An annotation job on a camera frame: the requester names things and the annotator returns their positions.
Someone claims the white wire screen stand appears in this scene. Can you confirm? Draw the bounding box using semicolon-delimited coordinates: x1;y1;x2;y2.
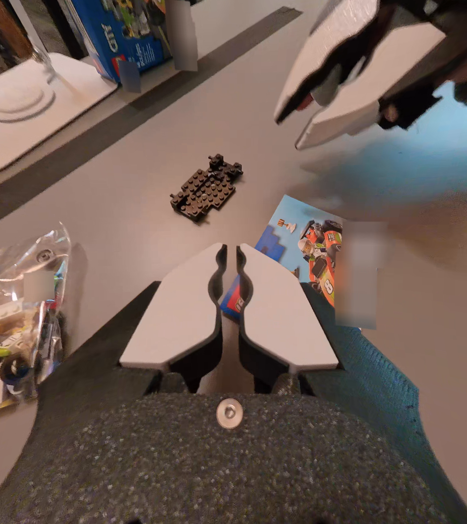
0;0;119;177

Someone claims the lego instruction booklet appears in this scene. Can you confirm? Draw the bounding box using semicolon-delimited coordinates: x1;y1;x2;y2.
220;194;382;328

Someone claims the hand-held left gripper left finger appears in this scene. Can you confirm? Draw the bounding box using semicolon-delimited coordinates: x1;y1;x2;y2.
119;243;224;371

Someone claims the blue lego set box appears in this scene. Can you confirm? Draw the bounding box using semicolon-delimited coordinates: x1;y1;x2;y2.
62;0;173;82

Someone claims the black lego chassis piece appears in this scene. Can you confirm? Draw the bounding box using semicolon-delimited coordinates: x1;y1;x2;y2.
170;154;244;218

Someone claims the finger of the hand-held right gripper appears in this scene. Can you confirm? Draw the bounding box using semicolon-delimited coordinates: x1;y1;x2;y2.
295;21;449;150
275;0;382;123

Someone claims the clear bag of lego pieces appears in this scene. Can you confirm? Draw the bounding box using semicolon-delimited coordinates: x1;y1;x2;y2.
0;223;72;420

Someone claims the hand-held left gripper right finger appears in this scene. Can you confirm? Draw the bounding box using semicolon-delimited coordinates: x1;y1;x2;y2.
238;243;340;373

